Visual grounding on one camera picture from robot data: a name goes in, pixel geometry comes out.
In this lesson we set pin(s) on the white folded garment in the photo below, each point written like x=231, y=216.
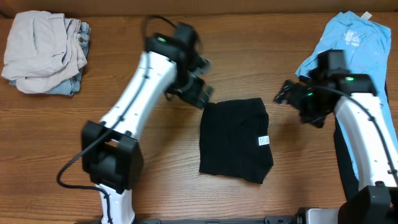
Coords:
x=36, y=44

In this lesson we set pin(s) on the dark garment under blue shirt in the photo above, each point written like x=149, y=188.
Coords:
x=348, y=179

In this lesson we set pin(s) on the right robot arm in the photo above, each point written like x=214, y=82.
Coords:
x=357, y=105

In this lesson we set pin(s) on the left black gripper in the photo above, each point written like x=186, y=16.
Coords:
x=193, y=90

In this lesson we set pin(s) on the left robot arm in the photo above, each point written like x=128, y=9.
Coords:
x=111, y=150

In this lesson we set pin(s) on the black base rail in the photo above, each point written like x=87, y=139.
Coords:
x=265, y=220

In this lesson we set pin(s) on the black t-shirt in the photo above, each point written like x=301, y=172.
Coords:
x=234, y=140

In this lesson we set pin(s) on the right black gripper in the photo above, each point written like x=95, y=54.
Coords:
x=292, y=94

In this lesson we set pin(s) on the light blue t-shirt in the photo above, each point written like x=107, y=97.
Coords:
x=367, y=45

